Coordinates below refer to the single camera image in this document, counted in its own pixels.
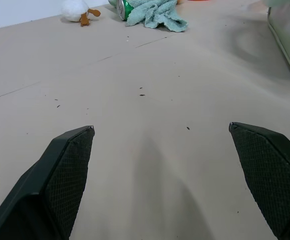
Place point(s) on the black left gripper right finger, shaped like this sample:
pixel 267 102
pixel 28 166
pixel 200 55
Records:
pixel 272 175

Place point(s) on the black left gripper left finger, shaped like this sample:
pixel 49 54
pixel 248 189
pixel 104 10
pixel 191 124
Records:
pixel 60 180

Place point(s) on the pale green bag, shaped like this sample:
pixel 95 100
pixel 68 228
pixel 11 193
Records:
pixel 288 37

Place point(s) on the white plush duck toy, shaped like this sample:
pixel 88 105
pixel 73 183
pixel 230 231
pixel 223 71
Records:
pixel 73 11

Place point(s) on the green soda can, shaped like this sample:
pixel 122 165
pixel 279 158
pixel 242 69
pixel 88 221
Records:
pixel 123 7

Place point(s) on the light teal towel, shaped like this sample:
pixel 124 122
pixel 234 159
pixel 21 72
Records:
pixel 157 15

